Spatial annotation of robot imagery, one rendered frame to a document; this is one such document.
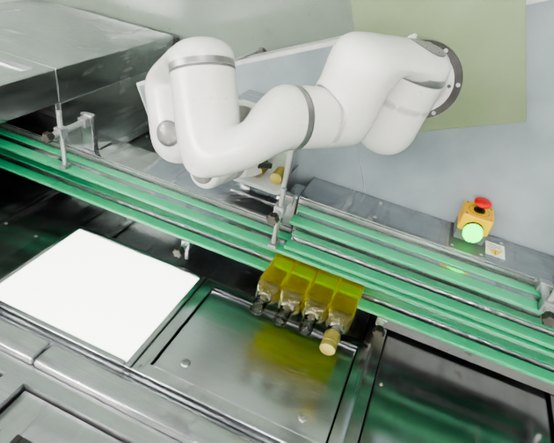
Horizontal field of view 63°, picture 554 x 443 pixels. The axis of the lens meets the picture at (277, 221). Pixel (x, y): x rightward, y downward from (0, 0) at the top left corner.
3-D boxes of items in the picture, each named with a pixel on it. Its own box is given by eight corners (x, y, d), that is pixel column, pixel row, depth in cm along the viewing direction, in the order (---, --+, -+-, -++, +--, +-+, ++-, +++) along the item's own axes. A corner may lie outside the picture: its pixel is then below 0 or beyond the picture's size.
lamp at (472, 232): (459, 235, 107) (458, 241, 104) (466, 219, 104) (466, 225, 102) (478, 241, 106) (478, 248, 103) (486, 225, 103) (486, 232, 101)
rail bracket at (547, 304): (530, 283, 101) (535, 323, 90) (547, 258, 97) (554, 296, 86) (550, 290, 100) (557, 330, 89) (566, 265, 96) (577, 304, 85)
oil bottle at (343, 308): (345, 276, 119) (321, 331, 102) (350, 260, 115) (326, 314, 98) (365, 284, 117) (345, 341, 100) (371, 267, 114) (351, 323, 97)
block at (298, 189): (287, 211, 123) (278, 223, 118) (294, 181, 118) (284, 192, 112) (300, 215, 122) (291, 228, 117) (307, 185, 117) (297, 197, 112)
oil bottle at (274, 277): (283, 252, 122) (251, 301, 105) (287, 236, 119) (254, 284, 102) (302, 259, 121) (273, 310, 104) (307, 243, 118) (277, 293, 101)
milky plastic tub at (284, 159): (238, 165, 129) (224, 177, 122) (247, 89, 117) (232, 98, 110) (295, 185, 125) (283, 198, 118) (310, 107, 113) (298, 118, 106)
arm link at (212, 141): (309, 57, 56) (205, 47, 48) (318, 167, 58) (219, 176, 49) (251, 82, 67) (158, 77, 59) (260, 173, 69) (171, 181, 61)
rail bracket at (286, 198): (278, 229, 119) (258, 255, 109) (288, 173, 109) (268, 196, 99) (288, 233, 118) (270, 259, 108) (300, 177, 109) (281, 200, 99)
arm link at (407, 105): (368, 115, 84) (339, 143, 72) (400, 47, 76) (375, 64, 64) (414, 139, 82) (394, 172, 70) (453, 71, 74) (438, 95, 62)
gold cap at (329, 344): (329, 342, 99) (323, 357, 95) (322, 330, 98) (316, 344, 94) (343, 340, 97) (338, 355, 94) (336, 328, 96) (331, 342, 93)
